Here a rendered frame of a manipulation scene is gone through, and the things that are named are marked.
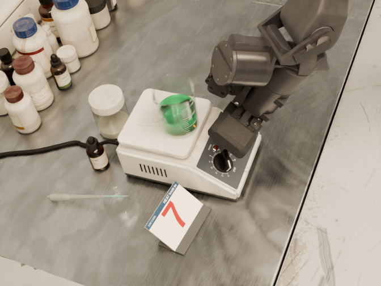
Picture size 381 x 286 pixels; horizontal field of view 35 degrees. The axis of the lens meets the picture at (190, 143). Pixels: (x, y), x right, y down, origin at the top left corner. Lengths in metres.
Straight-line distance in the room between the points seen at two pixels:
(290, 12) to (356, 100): 0.34
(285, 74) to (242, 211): 0.25
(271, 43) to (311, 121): 0.30
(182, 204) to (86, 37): 0.43
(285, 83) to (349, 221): 0.24
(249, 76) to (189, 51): 0.43
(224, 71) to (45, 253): 0.40
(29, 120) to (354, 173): 0.56
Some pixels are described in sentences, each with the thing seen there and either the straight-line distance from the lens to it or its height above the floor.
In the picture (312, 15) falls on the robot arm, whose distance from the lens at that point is 0.75.
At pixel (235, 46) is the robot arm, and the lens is 0.75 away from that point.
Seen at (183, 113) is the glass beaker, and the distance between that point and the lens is 0.88.
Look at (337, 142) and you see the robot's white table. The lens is 1.02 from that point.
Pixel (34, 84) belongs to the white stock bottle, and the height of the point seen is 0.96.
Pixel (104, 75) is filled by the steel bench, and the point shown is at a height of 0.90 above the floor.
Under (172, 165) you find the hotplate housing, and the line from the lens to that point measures 0.92.
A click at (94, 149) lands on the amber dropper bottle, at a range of 0.99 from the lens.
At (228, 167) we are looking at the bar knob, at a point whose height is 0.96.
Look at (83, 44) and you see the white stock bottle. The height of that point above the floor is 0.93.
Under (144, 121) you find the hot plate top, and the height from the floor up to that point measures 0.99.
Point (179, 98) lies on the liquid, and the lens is 0.92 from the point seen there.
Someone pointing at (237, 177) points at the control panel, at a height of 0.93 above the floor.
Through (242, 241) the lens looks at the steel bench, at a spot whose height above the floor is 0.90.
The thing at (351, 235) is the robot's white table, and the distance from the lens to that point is 0.92.
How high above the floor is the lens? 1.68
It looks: 50 degrees down
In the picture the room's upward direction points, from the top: 11 degrees counter-clockwise
